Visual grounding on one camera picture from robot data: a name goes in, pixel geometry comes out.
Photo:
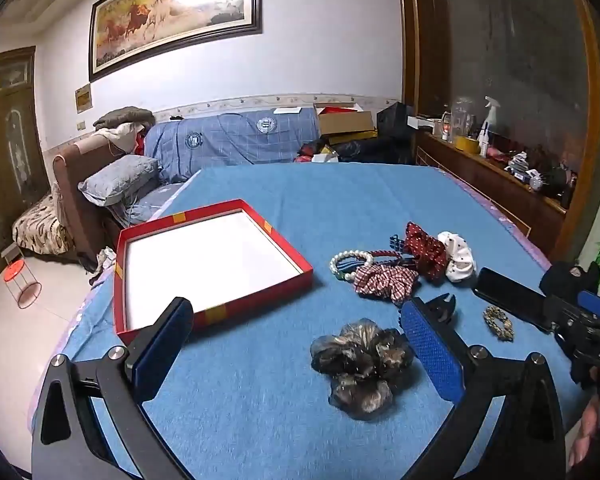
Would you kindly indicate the small yellow wall plaque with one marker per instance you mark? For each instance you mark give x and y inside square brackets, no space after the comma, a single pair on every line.
[83,98]

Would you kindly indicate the red box with white inside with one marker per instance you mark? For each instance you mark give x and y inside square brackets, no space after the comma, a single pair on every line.
[205,260]

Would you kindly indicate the black bag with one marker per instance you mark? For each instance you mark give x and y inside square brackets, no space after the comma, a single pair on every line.
[395,117]

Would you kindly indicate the red plaid scrunchie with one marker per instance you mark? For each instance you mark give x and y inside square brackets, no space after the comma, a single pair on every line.
[385,280]

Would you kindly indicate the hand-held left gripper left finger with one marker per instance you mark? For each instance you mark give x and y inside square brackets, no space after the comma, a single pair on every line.
[162,350]

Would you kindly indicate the leopard print blanket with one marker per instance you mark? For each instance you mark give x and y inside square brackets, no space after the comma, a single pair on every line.
[40,230]

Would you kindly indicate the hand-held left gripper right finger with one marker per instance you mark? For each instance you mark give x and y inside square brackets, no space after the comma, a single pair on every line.
[430,355]

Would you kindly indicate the white spray bottle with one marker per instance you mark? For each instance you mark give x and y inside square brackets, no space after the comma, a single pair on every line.
[489,130]

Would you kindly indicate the cardboard box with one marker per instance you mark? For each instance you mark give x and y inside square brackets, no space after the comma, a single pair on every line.
[345,120]

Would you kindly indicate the brown fluffy scrunchie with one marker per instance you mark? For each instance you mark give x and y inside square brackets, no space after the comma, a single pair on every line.
[355,360]

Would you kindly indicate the person's right hand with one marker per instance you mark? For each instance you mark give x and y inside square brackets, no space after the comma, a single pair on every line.
[592,435]

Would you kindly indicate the grey pillow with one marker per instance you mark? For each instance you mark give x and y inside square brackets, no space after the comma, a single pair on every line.
[120,177]

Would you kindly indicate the blue tablecloth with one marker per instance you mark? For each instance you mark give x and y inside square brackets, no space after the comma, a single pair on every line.
[280,410]

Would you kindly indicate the wooden sideboard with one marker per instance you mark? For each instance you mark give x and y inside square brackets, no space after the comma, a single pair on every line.
[480,180]

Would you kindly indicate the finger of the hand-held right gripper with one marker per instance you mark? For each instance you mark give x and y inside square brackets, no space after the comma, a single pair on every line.
[595,302]
[510,295]

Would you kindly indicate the brown sofa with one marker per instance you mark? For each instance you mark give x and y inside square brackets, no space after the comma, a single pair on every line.
[75,185]

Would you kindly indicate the blue checked quilt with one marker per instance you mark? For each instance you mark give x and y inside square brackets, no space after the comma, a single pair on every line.
[230,140]

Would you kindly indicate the clear glass jar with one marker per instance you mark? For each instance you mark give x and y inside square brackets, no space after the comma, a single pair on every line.
[460,117]

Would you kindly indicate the black claw hair clip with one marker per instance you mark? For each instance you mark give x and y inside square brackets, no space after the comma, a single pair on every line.
[442,307]

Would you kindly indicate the blue claw hair clip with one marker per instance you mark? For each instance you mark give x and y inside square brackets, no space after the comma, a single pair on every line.
[394,241]

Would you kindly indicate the red dotted hair bow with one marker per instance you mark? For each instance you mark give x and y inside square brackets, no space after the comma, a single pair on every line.
[425,250]

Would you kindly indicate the pile of clothes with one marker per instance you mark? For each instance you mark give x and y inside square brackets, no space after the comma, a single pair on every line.
[122,120]

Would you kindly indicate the framed horse painting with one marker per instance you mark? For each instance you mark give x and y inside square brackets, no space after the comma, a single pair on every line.
[175,10]

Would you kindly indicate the wooden glass-door cabinet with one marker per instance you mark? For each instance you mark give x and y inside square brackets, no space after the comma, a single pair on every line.
[5,160]

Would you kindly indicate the white dotted hair bow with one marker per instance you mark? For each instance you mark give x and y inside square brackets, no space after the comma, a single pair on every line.
[460,260]

